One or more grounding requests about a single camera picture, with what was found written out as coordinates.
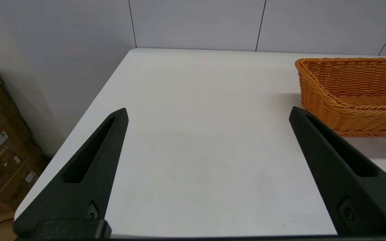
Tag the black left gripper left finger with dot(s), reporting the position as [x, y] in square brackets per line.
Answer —
[86, 177]

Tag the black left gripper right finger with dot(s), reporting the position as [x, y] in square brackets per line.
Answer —
[347, 187]

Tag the orange wicker basket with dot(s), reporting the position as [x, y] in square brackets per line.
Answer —
[353, 117]

